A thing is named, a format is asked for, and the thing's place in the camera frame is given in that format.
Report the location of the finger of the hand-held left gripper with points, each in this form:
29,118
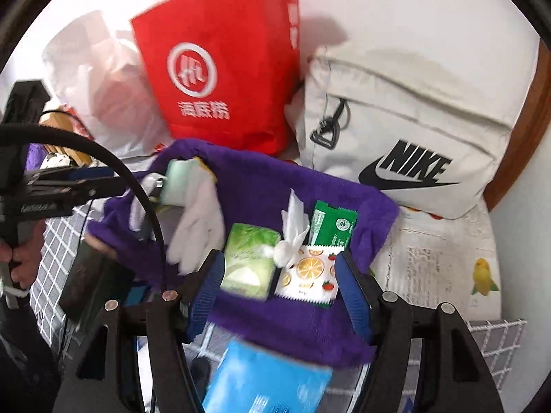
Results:
73,173
107,188

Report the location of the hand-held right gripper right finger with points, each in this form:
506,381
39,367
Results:
355,301

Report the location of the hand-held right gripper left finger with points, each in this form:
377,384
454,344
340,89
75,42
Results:
206,297

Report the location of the green tissue packet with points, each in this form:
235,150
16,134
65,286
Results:
245,266

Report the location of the fruit print white packet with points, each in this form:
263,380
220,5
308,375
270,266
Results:
305,275

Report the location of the light green cloth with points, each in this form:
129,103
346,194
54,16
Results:
178,178

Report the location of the white glove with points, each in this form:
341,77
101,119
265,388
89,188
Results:
198,215

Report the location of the knotted white tissue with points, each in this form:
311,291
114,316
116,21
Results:
292,223

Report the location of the person's left hand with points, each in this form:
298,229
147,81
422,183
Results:
26,262

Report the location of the blue flat object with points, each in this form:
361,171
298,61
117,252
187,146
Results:
138,296

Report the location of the purple towel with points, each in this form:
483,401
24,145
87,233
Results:
280,322

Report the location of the green wipe packet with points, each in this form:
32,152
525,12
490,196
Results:
335,223

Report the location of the white plastic shopping bag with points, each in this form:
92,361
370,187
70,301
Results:
107,94

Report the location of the dark green book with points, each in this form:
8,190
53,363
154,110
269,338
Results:
90,279

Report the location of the blue tissue box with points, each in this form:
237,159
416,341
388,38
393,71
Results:
267,383

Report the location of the person's dark clothing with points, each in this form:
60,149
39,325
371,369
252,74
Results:
21,361

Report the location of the red paper bag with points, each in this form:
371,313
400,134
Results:
241,94

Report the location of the light grey sling bag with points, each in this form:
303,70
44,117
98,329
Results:
409,103

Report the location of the wooden door frame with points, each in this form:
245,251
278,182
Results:
533,129

